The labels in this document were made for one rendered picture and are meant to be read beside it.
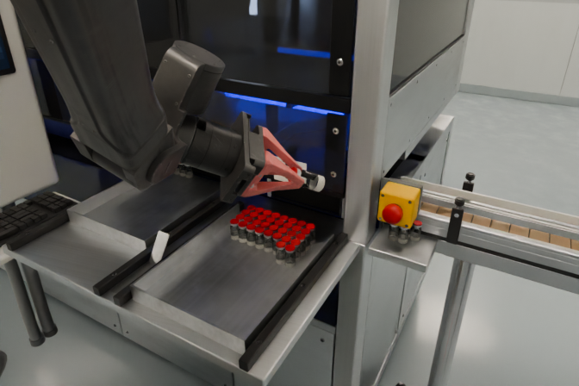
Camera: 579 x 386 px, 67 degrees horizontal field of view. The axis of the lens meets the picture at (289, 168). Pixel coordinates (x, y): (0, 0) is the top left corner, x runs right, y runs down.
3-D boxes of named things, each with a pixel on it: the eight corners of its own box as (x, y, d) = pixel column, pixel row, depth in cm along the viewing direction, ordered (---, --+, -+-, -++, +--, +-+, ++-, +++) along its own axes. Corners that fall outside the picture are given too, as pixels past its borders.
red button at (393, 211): (385, 214, 92) (387, 197, 90) (404, 219, 90) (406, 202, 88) (379, 223, 89) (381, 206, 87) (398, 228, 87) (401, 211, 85)
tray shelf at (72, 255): (157, 170, 136) (156, 164, 135) (370, 233, 105) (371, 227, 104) (3, 252, 99) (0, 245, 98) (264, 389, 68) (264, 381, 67)
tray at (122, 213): (168, 168, 133) (167, 158, 131) (238, 188, 121) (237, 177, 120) (70, 221, 106) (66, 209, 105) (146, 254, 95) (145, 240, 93)
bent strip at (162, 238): (162, 252, 95) (158, 230, 93) (172, 256, 94) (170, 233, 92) (110, 291, 84) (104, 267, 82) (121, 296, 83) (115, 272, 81)
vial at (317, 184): (316, 180, 59) (289, 171, 58) (325, 173, 58) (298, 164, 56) (316, 195, 58) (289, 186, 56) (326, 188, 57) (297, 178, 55)
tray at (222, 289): (238, 215, 109) (238, 203, 107) (333, 246, 97) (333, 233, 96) (133, 299, 82) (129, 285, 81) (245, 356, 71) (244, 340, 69)
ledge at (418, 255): (387, 224, 109) (388, 218, 108) (440, 239, 103) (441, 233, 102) (367, 254, 98) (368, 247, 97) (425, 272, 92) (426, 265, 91)
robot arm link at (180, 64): (71, 142, 41) (146, 189, 41) (108, 31, 37) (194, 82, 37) (140, 119, 52) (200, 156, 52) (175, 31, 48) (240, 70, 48)
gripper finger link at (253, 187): (311, 140, 57) (247, 115, 53) (319, 180, 52) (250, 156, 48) (284, 173, 61) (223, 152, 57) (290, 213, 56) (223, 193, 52)
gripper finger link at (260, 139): (311, 143, 57) (247, 119, 53) (320, 183, 52) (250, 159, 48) (285, 176, 61) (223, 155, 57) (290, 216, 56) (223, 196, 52)
